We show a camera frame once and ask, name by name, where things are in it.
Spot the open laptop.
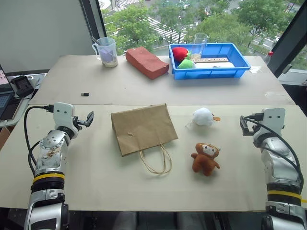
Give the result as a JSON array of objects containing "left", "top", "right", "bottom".
[{"left": 0, "top": 64, "right": 16, "bottom": 121}]

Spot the green plush toy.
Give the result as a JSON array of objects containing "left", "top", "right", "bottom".
[{"left": 177, "top": 58, "right": 196, "bottom": 70}]

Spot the red brick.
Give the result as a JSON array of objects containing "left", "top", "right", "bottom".
[{"left": 125, "top": 46, "right": 170, "bottom": 80}]

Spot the blue plastic bin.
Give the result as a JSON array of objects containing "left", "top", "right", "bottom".
[{"left": 168, "top": 43, "right": 252, "bottom": 81}]

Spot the black power adapter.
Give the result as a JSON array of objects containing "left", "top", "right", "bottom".
[{"left": 11, "top": 75, "right": 35, "bottom": 98}]

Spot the wooden strip with holes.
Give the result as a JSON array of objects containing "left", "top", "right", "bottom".
[{"left": 194, "top": 57, "right": 229, "bottom": 63}]

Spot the black window frame post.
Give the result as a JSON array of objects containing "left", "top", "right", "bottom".
[{"left": 265, "top": 0, "right": 307, "bottom": 78}]

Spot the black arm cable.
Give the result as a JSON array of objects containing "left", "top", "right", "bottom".
[
  {"left": 244, "top": 114, "right": 304, "bottom": 190},
  {"left": 23, "top": 104, "right": 54, "bottom": 173}
]

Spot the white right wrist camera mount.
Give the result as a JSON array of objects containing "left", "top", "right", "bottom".
[{"left": 260, "top": 107, "right": 286, "bottom": 135}]

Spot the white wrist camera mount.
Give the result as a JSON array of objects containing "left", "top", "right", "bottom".
[
  {"left": 52, "top": 102, "right": 75, "bottom": 134},
  {"left": 260, "top": 107, "right": 286, "bottom": 135}
]

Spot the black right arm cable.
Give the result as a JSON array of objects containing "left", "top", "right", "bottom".
[{"left": 244, "top": 114, "right": 304, "bottom": 190}]

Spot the red strawberry plush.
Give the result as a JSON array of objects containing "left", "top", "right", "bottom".
[{"left": 172, "top": 46, "right": 189, "bottom": 62}]

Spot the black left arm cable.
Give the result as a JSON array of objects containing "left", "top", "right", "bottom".
[{"left": 23, "top": 104, "right": 54, "bottom": 173}]

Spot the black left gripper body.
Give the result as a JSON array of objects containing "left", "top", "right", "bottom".
[{"left": 71, "top": 115, "right": 85, "bottom": 131}]

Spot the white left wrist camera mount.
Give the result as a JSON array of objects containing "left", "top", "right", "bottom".
[{"left": 52, "top": 102, "right": 75, "bottom": 134}]

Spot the tall clear measuring cup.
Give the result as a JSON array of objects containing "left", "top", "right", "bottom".
[{"left": 191, "top": 33, "right": 209, "bottom": 61}]

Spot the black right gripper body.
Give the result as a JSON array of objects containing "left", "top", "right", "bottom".
[{"left": 248, "top": 117, "right": 263, "bottom": 136}]

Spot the brown monkey plush toy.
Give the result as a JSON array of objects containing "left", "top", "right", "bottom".
[{"left": 190, "top": 142, "right": 222, "bottom": 177}]

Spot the white duck plush toy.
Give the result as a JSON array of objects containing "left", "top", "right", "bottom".
[{"left": 185, "top": 107, "right": 221, "bottom": 129}]

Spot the clear bottle with red cap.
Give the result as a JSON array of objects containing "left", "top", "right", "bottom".
[{"left": 262, "top": 50, "right": 274, "bottom": 65}]

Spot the clear handled measuring jug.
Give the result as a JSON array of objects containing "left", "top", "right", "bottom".
[{"left": 92, "top": 37, "right": 119, "bottom": 69}]

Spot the brown paper bag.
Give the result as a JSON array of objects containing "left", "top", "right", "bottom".
[{"left": 110, "top": 103, "right": 179, "bottom": 174}]

